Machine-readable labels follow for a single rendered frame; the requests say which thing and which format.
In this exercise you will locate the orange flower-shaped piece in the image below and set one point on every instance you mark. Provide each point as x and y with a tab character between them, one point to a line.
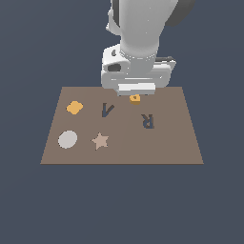
74	107

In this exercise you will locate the light grey round piece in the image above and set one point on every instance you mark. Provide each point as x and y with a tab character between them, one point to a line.
67	139

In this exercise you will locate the brown slot board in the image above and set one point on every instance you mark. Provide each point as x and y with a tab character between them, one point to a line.
127	139

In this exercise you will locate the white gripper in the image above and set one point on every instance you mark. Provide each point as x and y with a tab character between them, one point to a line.
133	78

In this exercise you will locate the tan star piece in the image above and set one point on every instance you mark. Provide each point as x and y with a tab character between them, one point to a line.
100	141

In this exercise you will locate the small orange block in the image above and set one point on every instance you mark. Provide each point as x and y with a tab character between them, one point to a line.
135	98

